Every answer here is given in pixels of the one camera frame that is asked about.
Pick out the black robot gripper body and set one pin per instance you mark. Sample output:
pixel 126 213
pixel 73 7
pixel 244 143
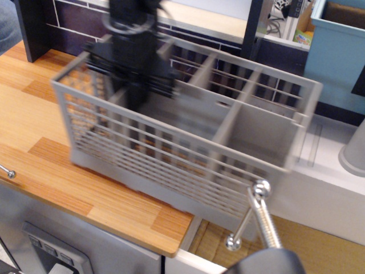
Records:
pixel 130 56

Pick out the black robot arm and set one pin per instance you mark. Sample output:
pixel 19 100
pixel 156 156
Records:
pixel 132 12

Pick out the light blue box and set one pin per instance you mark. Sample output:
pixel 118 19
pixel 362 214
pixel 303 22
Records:
pixel 336 59

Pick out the grey plastic drying rack basket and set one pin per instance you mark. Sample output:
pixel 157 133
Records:
pixel 230 122

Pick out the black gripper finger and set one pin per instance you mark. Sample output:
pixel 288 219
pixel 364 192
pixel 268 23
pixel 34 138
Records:
pixel 137 95

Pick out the grey control panel with buttons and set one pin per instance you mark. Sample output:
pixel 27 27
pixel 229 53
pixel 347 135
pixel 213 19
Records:
pixel 54 255

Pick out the dark grey shelf post left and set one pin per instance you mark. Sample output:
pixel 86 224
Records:
pixel 38 22

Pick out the white sink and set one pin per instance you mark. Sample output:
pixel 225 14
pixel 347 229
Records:
pixel 319 208

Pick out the grey faucet base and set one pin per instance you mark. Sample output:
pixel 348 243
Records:
pixel 351 156

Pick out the small silver clamp handle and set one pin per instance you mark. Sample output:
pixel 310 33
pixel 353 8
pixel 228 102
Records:
pixel 10 173

